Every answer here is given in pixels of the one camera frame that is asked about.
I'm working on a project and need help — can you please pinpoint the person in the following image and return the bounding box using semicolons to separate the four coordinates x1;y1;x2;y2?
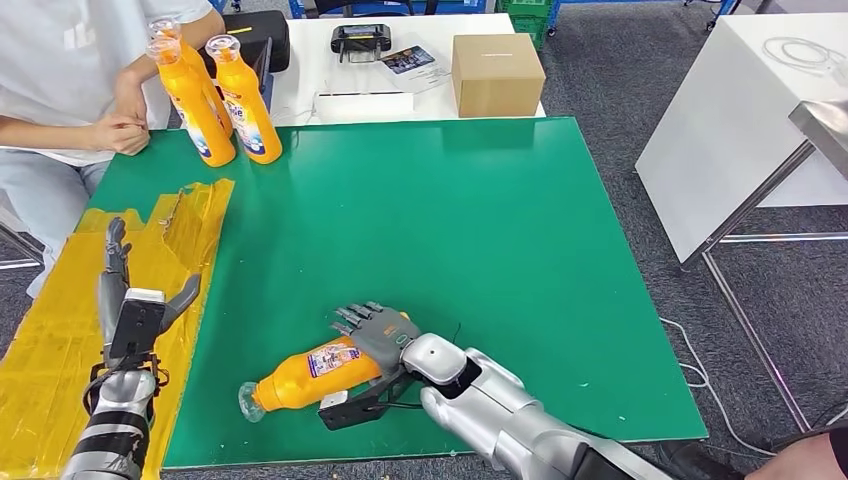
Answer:
655;425;848;480
0;0;227;299

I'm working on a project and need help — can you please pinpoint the white floor cable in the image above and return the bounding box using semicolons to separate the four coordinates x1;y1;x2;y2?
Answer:
659;317;780;457

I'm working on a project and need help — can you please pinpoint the stainless steel table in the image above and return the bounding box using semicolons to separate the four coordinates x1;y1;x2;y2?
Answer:
680;99;848;434

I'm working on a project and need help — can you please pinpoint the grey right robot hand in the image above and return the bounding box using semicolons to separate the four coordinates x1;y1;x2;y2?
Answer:
329;301;423;378

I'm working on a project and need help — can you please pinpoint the brown cardboard box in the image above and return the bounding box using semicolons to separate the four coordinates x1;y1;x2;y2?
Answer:
451;33;547;119

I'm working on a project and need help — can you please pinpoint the yellow taped cardboard sheet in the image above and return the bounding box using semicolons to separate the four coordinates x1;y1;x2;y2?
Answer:
0;177;236;480

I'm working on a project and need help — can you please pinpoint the dark blue tablet folio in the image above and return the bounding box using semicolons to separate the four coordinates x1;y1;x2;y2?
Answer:
254;36;276;111

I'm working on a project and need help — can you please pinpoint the metal stool frame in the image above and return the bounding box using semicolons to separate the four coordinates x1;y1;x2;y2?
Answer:
0;225;46;273

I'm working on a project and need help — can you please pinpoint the green plastic crate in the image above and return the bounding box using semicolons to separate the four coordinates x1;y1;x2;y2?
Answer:
495;0;556;50

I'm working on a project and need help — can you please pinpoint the blue trolley leg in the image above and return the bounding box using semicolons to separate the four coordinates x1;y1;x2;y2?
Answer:
706;0;738;31

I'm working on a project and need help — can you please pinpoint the black office chair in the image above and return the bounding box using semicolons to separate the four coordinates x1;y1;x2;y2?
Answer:
312;0;419;17

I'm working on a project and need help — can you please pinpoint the white desk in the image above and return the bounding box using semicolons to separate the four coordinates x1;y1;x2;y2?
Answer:
264;13;547;131

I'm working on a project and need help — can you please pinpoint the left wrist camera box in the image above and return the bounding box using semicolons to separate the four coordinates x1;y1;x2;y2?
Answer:
109;288;167;362

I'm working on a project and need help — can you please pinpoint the printed booklet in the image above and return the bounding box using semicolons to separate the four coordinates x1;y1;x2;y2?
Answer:
379;44;453;95

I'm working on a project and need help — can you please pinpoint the coiled clear cable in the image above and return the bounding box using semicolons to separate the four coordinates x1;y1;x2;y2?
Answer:
761;36;848;77

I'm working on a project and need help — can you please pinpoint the black remote controller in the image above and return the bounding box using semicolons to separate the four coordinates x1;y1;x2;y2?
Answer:
330;23;393;65

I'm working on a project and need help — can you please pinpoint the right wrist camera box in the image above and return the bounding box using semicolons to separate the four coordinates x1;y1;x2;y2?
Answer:
317;367;417;432

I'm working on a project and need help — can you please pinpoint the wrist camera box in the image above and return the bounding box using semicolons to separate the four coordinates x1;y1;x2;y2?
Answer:
109;288;167;362
317;367;417;432

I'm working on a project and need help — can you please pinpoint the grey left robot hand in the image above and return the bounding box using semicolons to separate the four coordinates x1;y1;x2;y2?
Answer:
97;217;202;362

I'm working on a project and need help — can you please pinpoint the orange detergent bottle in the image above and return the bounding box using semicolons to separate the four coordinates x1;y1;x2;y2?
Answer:
146;17;234;139
145;36;237;168
238;311;412;424
204;34;284;166

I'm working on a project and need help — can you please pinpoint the white square table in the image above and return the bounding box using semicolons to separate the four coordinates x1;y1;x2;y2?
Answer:
634;11;848;264

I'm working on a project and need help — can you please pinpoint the white flat box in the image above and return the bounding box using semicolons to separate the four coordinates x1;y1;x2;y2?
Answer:
311;91;415;126

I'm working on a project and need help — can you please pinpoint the black carry case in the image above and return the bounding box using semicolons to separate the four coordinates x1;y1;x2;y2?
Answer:
198;9;291;79

